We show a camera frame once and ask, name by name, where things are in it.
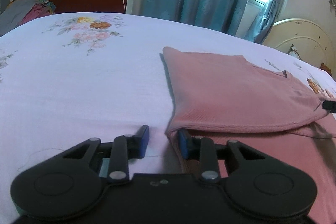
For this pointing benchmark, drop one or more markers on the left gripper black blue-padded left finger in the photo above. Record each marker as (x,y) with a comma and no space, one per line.
(124,148)

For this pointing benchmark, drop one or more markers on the wall sconce lamp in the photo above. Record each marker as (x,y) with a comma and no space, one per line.
(333,3)

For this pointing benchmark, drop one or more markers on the white floral bed sheet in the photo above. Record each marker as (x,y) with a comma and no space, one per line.
(69,77)

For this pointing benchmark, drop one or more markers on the pink long-sleeve shirt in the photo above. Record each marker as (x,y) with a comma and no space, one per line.
(226,97)

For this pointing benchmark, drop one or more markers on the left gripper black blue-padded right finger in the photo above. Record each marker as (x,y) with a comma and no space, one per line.
(204,152)

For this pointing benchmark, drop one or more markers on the pile of clothes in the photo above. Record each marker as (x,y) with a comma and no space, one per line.
(19,12)

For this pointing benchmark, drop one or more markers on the orange patterned pillow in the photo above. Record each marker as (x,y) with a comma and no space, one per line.
(326,69)

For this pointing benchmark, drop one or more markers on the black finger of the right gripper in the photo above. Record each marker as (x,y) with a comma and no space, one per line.
(329,106)

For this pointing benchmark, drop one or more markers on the cream round headboard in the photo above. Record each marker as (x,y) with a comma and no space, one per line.
(312,43)

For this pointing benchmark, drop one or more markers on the patterned cushion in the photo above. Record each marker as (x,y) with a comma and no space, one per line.
(294,52)

